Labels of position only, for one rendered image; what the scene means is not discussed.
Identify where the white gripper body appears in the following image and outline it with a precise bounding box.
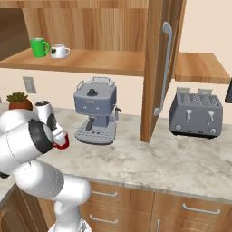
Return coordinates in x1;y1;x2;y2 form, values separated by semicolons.
52;126;67;144

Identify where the red mug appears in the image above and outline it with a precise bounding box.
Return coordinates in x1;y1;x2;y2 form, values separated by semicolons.
53;132;71;151

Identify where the white mug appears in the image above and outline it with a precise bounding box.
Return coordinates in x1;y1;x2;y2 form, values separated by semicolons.
50;43;72;59

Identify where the green mug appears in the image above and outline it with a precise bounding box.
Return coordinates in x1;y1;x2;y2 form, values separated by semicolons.
29;37;51;59

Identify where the dark wooden base cabinet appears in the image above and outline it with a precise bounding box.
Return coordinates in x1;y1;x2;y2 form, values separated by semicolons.
0;184;49;232

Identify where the dark wooden cabinet door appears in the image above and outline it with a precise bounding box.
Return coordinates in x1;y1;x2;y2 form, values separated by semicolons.
0;8;31;62

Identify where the wooden base cabinet door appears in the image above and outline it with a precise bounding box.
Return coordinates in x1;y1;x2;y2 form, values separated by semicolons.
149;215;232;232

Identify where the grey espresso machine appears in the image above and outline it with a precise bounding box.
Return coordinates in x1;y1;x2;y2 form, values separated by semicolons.
72;76;122;146

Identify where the potted green plant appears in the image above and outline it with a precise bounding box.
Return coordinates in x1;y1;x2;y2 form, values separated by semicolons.
5;91;34;111

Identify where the wooden drawer front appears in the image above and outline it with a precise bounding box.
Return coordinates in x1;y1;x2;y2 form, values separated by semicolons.
85;180;156;214
151;192;232;223
79;202;153;232

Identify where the grey toaster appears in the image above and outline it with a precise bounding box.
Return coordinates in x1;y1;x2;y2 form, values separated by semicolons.
168;86;224;140

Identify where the black appliance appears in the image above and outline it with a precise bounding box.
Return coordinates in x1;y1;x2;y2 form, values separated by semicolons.
224;85;232;104

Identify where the grey wall outlet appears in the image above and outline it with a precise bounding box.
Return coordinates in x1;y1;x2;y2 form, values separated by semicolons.
22;75;37;94

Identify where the silver drawer handle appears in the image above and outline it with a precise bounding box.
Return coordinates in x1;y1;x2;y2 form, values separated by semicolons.
91;190;119;198
89;214;120;225
181;203;222;216

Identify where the wooden wall cabinet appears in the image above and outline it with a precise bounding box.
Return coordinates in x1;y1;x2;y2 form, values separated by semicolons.
0;0;150;77

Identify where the silver cabinet door handle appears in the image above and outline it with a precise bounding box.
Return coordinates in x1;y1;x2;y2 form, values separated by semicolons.
153;21;174;117

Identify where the wooden wall shelf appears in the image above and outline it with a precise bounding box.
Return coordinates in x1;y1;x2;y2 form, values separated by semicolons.
174;52;232;85

